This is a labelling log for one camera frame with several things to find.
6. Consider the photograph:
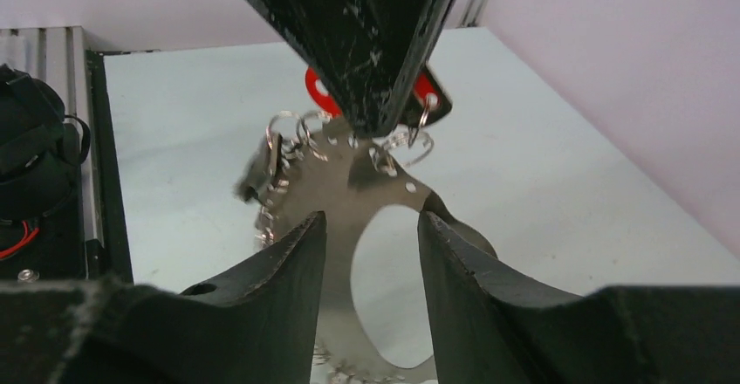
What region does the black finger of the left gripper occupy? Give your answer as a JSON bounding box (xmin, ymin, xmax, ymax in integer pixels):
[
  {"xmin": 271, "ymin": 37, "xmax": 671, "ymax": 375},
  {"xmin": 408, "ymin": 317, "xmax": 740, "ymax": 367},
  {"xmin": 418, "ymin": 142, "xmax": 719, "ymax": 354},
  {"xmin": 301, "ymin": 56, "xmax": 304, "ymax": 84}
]
[{"xmin": 246, "ymin": 0, "xmax": 455, "ymax": 138}]

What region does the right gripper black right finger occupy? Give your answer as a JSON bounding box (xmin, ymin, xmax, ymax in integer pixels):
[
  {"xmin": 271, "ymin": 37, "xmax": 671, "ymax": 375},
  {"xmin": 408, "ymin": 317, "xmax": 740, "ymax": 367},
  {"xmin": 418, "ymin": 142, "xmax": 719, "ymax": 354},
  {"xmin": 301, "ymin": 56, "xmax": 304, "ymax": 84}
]
[{"xmin": 418, "ymin": 212, "xmax": 739, "ymax": 383}]

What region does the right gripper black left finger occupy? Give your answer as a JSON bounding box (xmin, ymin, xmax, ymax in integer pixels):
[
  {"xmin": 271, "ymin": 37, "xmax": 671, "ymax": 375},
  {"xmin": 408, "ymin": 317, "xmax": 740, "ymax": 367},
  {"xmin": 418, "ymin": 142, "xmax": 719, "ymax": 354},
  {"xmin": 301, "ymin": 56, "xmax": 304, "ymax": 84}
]
[{"xmin": 1, "ymin": 212, "xmax": 327, "ymax": 383}]

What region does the red tagged key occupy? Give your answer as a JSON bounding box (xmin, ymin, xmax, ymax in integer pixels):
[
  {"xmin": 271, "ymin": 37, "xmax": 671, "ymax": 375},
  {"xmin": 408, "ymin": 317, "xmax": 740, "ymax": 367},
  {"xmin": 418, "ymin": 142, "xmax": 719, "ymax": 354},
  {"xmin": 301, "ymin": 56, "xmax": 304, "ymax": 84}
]
[{"xmin": 305, "ymin": 66, "xmax": 452, "ymax": 127}]

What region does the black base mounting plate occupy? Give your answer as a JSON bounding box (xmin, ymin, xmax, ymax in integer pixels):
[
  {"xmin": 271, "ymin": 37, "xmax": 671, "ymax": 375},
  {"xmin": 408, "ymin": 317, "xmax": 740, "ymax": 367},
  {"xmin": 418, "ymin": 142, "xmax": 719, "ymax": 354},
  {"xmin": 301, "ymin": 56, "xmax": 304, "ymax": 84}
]
[{"xmin": 85, "ymin": 50, "xmax": 134, "ymax": 284}]

